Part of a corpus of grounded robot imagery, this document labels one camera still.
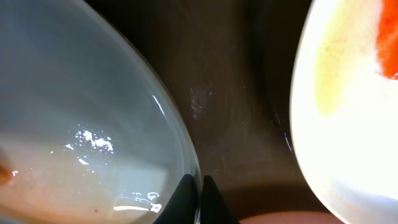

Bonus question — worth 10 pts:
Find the white plate with red sauce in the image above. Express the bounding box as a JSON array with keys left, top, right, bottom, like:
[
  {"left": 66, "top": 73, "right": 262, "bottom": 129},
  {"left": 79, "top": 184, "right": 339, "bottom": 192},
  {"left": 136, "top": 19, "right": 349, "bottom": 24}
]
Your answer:
[{"left": 290, "top": 0, "right": 397, "bottom": 223}]

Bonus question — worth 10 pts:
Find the white plate with brown smear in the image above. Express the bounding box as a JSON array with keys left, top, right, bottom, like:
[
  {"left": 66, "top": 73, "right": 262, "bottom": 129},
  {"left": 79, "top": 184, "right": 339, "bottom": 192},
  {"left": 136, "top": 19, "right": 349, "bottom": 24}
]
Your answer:
[{"left": 1, "top": 1, "right": 201, "bottom": 223}]

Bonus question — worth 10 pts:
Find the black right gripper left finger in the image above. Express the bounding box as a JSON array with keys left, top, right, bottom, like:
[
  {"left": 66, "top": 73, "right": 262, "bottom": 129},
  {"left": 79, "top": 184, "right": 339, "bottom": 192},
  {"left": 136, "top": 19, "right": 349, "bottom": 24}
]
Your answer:
[{"left": 154, "top": 174, "right": 197, "bottom": 224}]

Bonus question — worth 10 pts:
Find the large dark brown tray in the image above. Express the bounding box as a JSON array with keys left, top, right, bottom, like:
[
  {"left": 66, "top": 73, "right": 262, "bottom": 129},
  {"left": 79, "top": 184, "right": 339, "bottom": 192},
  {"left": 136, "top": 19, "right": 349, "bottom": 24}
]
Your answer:
[{"left": 90, "top": 0, "right": 333, "bottom": 223}]

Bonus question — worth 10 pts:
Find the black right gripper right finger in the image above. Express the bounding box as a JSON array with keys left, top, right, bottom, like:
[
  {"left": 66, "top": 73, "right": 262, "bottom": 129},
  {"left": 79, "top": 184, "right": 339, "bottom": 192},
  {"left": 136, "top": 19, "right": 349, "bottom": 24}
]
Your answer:
[{"left": 200, "top": 175, "right": 239, "bottom": 224}]

